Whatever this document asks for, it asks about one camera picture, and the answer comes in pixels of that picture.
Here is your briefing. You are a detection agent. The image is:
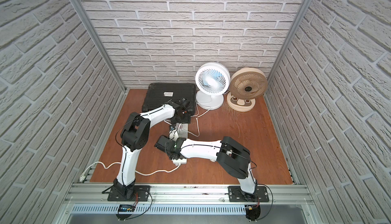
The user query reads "white fan cable with plug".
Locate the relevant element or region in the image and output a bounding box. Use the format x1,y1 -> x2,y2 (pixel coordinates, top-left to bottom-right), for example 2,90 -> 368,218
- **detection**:
168,103 -> 211,141

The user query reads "white power strip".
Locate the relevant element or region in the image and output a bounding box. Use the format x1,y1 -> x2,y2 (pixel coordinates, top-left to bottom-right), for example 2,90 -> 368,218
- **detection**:
169,123 -> 188,166

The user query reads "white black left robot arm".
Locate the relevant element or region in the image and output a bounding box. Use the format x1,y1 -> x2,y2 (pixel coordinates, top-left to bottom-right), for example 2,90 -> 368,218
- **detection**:
113,98 -> 190,199

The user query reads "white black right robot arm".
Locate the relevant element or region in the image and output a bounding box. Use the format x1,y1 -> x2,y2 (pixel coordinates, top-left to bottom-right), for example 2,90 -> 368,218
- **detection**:
155,135 -> 257,195

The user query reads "white desk fan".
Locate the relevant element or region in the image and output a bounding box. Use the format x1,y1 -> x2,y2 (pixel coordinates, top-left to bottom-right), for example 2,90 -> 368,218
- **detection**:
195,62 -> 231,110

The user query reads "beige bear desk fan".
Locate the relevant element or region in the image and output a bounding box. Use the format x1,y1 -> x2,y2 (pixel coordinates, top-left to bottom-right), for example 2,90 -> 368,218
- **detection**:
227,67 -> 268,113

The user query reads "white label sticker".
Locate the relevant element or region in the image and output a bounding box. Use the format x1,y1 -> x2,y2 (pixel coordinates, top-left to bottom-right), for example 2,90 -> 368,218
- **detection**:
164,92 -> 174,97

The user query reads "black plastic tool case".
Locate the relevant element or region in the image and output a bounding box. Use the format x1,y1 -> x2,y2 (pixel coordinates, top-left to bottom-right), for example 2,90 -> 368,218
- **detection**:
142,82 -> 197,116

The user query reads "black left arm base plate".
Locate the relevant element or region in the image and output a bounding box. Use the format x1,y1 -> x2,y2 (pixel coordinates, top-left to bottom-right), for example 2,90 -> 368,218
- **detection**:
108,185 -> 151,202

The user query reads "white vented cable duct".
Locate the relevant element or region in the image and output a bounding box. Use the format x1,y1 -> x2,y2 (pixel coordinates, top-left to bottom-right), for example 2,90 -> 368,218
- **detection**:
71,204 -> 245,215

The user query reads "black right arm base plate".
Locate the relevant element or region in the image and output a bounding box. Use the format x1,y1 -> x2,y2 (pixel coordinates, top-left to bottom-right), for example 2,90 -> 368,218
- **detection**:
228,185 -> 269,203

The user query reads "white power strip cable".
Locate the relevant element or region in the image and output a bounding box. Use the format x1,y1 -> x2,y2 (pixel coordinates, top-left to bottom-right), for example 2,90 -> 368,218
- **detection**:
79,161 -> 183,183

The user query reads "aluminium front rail frame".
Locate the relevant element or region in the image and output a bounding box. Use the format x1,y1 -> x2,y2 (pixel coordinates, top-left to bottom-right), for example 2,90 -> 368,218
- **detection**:
54,183 -> 321,224

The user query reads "aluminium corner post left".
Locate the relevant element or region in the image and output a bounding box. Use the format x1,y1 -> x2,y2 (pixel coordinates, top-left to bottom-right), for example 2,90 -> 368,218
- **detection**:
69,0 -> 126,93

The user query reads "aluminium corner post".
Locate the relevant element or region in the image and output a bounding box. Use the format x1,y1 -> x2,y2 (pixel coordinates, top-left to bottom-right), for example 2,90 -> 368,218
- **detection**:
266,0 -> 324,82
69,0 -> 126,93

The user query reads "aluminium corner post right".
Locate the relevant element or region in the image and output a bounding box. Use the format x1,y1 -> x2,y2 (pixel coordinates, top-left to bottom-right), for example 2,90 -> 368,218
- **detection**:
266,0 -> 324,82

